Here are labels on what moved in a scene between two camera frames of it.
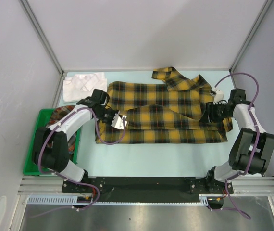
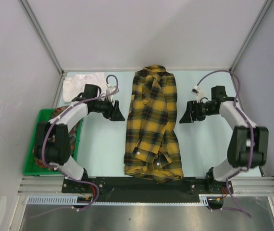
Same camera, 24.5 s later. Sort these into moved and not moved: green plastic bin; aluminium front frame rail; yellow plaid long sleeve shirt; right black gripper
Moved: yellow plaid long sleeve shirt; right black gripper
Not moved: green plastic bin; aluminium front frame rail
